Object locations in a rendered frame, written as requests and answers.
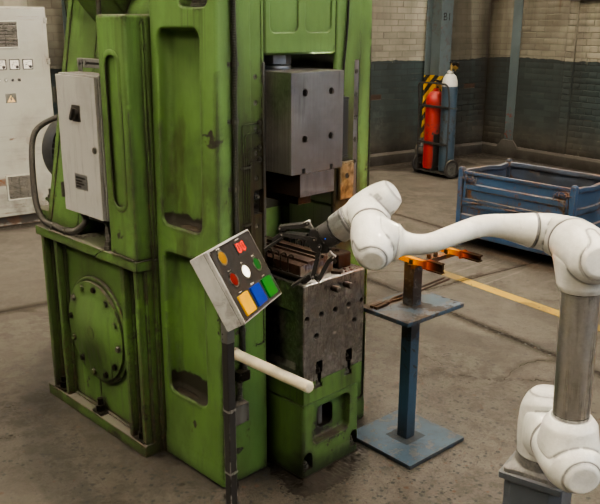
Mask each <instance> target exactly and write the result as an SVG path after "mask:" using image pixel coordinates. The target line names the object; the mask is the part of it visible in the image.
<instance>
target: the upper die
mask: <svg viewBox="0 0 600 504"><path fill-rule="evenodd" d="M266 190H267V191H272V192H277V193H281V194H286V195H290V196H295V197H299V198H301V197H306V196H311V195H316V194H321V193H326V192H330V191H334V169H331V168H330V169H328V170H322V171H316V172H311V173H305V174H304V173H302V174H300V175H294V176H289V175H284V174H279V173H273V172H268V171H266Z"/></svg>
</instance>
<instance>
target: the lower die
mask: <svg viewBox="0 0 600 504"><path fill-rule="evenodd" d="M279 243H283V244H286V245H290V246H293V247H297V248H300V249H304V250H308V251H311V252H314V251H312V249H311V248H309V247H305V246H302V245H298V244H295V243H291V242H288V241H284V240H281V241H280V242H279ZM271 249H272V253H271V250H270V249H269V250H268V251H267V264H268V266H271V267H272V265H273V252H274V251H275V250H278V251H279V253H280V254H281V253H282V252H285V253H286V254H287V257H288V255H290V254H293V255H294V260H293V257H292V256H290V257H289V272H290V273H293V274H295V275H299V276H302V277H303V276H304V275H306V274H307V273H309V272H311V271H312V270H313V265H314V261H315V256H314V255H310V254H307V253H303V252H300V251H297V250H293V249H290V248H286V247H283V246H279V245H276V244H275V245H274V246H272V247H271ZM322 255H324V257H323V259H320V263H319V267H318V272H317V275H319V274H320V272H321V270H322V268H323V266H324V265H325V263H326V261H327V260H328V258H327V256H328V253H322ZM287 257H286V258H285V254H282V256H281V268H282V270H283V271H287ZM274 266H275V268H277V269H279V268H280V255H279V256H278V252H277V251H276V252H275V253H274ZM332 269H333V261H332V262H331V263H330V265H329V267H328V268H327V270H326V272H325V273H328V272H331V270H332Z"/></svg>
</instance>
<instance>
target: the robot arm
mask: <svg viewBox="0 0 600 504"><path fill-rule="evenodd" d="M401 202H402V199H401V196H400V194H399V192H398V190H397V188H396V187H395V186H394V185H393V184H392V183H390V182H388V181H386V180H385V181H380V182H377V183H374V184H372V185H370V186H368V187H366V188H365V189H363V190H361V191H360V192H358V193H357V194H355V195H354V196H353V197H352V198H350V199H349V201H348V202H347V203H346V204H345V205H344V206H343V207H340V208H339V209H338V210H337V211H335V212H334V213H333V214H332V215H330V216H329V217H328V220H326V221H325V222H323V223H322V224H320V225H319V226H317V227H313V225H312V224H311V220H310V219H308V220H306V221H304V222H297V223H288V224H281V225H280V226H279V227H278V230H279V234H277V235H276V236H274V237H273V238H272V241H273V242H272V243H270V244H269V245H267V246H266V247H265V248H264V251H266V250H268V249H269V248H271V247H272V246H274V245H275V244H277V243H278V242H280V241H281V240H283V238H284V237H288V238H295V239H302V240H306V241H307V244H308V245H309V246H310V247H311V249H312V251H314V252H316V255H315V261H314V265H313V270H312V271H311V272H309V273H307V274H306V275H304V276H303V277H301V278H300V279H298V280H297V281H295V282H294V283H293V284H292V285H291V287H292V288H293V287H295V286H296V285H298V284H299V283H301V282H303V283H304V284H305V283H307V282H309V281H310V280H313V279H315V280H316V282H318V283H319V282H320V281H321V279H322V278H323V276H324V274H325V272H326V270H327V268H328V267H329V265H330V263H331V262H332V261H333V260H334V259H335V258H336V256H337V255H336V254H335V253H333V252H332V251H331V248H333V247H334V246H336V245H337V244H339V243H340V242H346V241H348V240H351V246H352V251H353V254H354V256H355V258H356V260H357V262H358V263H359V264H360V265H361V266H362V267H363V268H365V269H367V270H371V271H377V270H381V269H383V268H385V267H386V266H387V265H388V264H389V263H390V262H395V261H396V260H397V259H399V258H400V257H402V256H409V255H425V254H430V253H434V252H438V251H441V250H444V249H447V248H449V247H452V246H455V245H458V244H461V243H464V242H467V241H470V240H473V239H476V238H480V237H496V238H500V239H504V240H507V241H510V242H514V243H517V244H520V245H523V246H525V247H529V248H534V249H538V250H541V251H544V252H545V253H546V254H548V255H550V256H551V257H552V259H553V265H554V271H555V278H556V284H557V286H558V288H559V290H560V291H561V299H560V313H559V327H558V341H557V355H556V369H555V383H554V385H547V384H541V385H536V386H534V387H533V388H532V389H530V390H529V391H528V392H527V393H526V395H525V396H524V398H523V400H522V402H521V405H520V409H519V415H518V424H517V448H516V453H515V455H514V457H513V458H512V459H511V460H510V461H509V462H508V463H506V464H505V465H504V468H503V470H504V471H505V472H507V473H512V474H516V475H520V476H523V477H526V478H529V479H532V480H535V481H538V482H541V483H544V484H546V485H549V486H551V487H552V488H555V489H561V490H563V491H565V492H567V493H574V494H585V493H588V492H590V491H592V490H594V489H595V488H597V487H598V485H599V484H600V436H599V425H598V423H597V422H596V420H595V419H594V418H593V417H592V416H591V414H590V410H591V399H592V387H593V376H594V364H595V353H596V341H597V330H598V318H599V306H600V228H598V227H597V226H595V225H594V224H592V223H590V222H588V221H586V220H584V219H581V218H578V217H573V216H567V215H561V214H553V213H518V214H486V215H479V216H474V217H471V218H468V219H465V220H462V221H460V222H457V223H454V224H452V225H449V226H447V227H444V228H442V229H439V230H436V231H434V232H431V233H427V234H413V233H409V232H407V231H405V230H404V229H403V228H402V226H401V224H399V223H396V222H394V221H392V220H390V219H391V215H392V214H394V213H395V212H396V210H397V209H398V208H399V206H400V204H401ZM304 227H305V228H306V229H307V228H309V229H310V231H309V233H301V232H293V231H285V230H290V229H299V228H304ZM322 253H328V256H327V258H328V260H327V261H326V263H325V265H324V266H323V268H322V270H321V272H320V274H319V275H317V272H318V267H319V263H320V259H321V255H322Z"/></svg>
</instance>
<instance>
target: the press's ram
mask: <svg viewBox="0 0 600 504"><path fill-rule="evenodd" d="M343 95H344V70H336V69H319V68H301V67H291V69H280V70H269V69H265V119H266V171H268V172H273V173H279V174H284V175H289V176H294V175H300V174H302V173H304V174H305V173H311V172H316V171H322V170H328V169H330V168H331V169H333V168H339V167H342V149H343Z"/></svg>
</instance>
